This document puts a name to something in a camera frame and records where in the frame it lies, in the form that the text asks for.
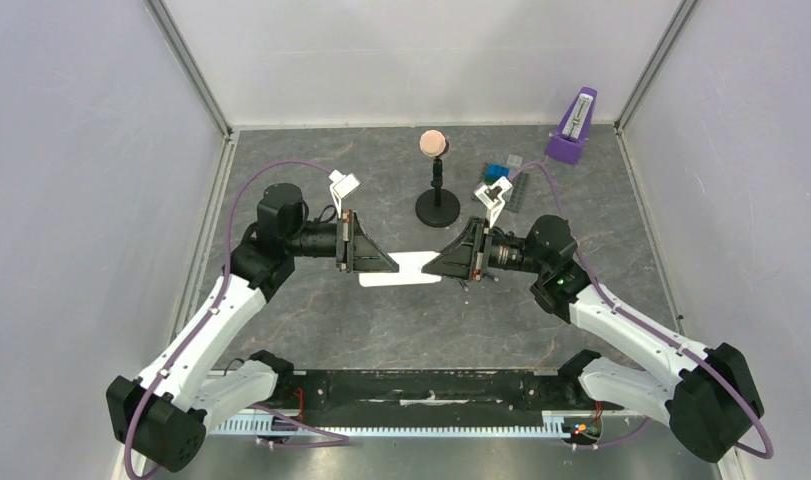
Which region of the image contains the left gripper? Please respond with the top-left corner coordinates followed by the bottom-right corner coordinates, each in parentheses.
top-left (284, 210), bottom-right (397, 273)

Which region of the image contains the white remote control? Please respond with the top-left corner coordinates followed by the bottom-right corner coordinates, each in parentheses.
top-left (358, 251), bottom-right (442, 288)

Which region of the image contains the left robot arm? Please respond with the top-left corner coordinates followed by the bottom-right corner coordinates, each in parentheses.
top-left (106, 173), bottom-right (399, 479)

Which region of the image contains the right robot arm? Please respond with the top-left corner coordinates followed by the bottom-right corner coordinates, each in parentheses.
top-left (422, 215), bottom-right (764, 463)

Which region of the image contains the microphone on black stand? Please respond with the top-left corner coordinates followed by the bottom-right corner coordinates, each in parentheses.
top-left (415, 130), bottom-right (461, 228)

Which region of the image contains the blue building block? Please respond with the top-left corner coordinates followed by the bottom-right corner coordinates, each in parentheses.
top-left (483, 163), bottom-right (510, 185)

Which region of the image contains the grey building block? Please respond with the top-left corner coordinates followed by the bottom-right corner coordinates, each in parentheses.
top-left (506, 154), bottom-right (523, 169)

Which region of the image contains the purple metronome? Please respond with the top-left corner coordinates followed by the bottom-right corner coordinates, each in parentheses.
top-left (544, 87), bottom-right (598, 165)

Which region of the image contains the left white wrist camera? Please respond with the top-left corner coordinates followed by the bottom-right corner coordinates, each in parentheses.
top-left (328, 170), bottom-right (361, 215)

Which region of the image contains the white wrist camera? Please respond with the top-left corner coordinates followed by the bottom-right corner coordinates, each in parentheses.
top-left (474, 176), bottom-right (513, 229)
top-left (328, 170), bottom-right (361, 215)

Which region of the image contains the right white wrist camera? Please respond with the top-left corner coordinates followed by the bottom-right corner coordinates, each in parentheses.
top-left (474, 176), bottom-right (513, 229)

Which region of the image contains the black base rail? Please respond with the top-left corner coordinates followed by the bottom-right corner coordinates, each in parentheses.
top-left (265, 369), bottom-right (595, 428)

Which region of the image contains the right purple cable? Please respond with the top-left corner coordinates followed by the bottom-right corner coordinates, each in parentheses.
top-left (510, 158), bottom-right (774, 460)

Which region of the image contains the purple cable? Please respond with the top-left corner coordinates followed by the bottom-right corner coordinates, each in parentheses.
top-left (510, 158), bottom-right (774, 460)
top-left (123, 159), bottom-right (337, 480)

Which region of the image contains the white slotted cable duct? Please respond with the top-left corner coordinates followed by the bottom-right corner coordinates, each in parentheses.
top-left (213, 411), bottom-right (600, 440)

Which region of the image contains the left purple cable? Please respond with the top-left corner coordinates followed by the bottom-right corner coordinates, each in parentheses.
top-left (123, 159), bottom-right (337, 480)

